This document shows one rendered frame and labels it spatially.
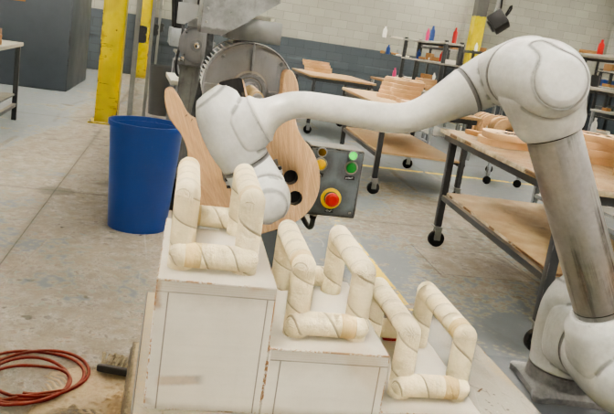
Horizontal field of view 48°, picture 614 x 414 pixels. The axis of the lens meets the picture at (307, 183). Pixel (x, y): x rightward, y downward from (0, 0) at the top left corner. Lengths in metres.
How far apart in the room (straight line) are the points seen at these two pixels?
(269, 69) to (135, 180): 2.79
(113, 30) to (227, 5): 7.50
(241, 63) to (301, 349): 1.13
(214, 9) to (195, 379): 0.94
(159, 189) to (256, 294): 3.81
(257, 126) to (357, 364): 0.59
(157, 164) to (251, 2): 3.06
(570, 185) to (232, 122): 0.64
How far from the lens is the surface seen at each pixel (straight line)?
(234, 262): 0.87
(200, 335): 0.88
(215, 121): 1.35
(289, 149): 1.76
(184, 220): 0.87
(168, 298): 0.86
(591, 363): 1.48
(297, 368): 0.91
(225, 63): 1.90
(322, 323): 0.92
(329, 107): 1.39
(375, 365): 0.93
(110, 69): 9.12
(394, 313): 1.01
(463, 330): 1.00
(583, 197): 1.36
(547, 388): 1.71
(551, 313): 1.66
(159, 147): 4.56
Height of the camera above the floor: 1.40
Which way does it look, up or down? 12 degrees down
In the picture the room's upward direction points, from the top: 9 degrees clockwise
